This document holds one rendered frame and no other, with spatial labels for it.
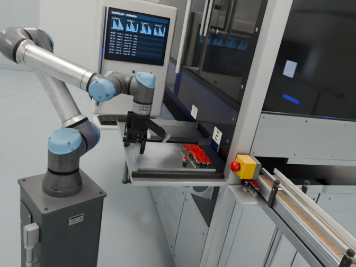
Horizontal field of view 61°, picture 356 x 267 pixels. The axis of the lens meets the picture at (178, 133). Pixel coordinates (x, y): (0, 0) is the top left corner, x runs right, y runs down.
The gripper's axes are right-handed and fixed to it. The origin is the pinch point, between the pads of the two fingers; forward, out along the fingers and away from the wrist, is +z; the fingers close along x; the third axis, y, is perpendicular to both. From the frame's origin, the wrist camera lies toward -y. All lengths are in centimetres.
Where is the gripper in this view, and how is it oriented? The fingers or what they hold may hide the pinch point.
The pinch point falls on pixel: (140, 158)
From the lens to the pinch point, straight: 127.3
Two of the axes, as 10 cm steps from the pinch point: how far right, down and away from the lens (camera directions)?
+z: -1.8, 9.2, 3.5
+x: 2.7, 3.9, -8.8
